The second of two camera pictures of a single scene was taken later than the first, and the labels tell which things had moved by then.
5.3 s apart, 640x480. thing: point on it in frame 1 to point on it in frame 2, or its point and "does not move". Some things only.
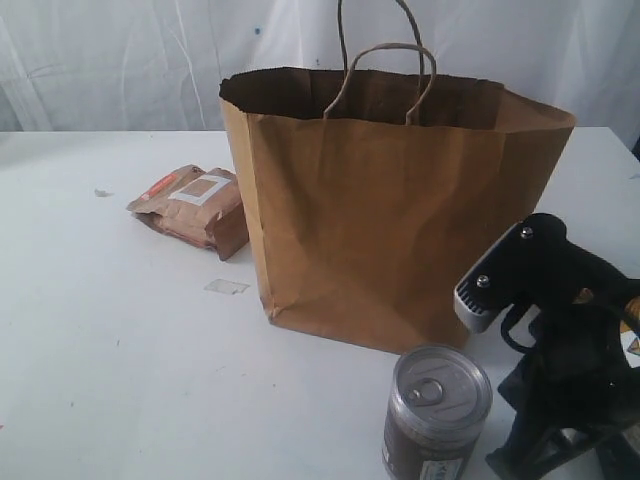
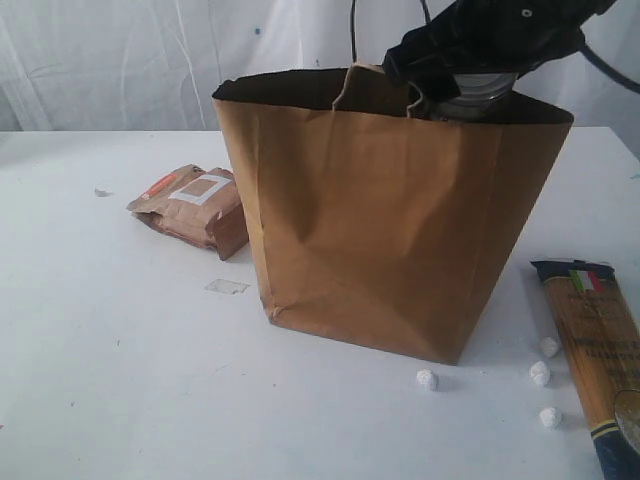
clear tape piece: (227, 286) does not move
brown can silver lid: (439, 404) to (477, 91)
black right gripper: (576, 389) to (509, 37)
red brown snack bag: (199, 207) does not move
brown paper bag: (377, 188) does not move
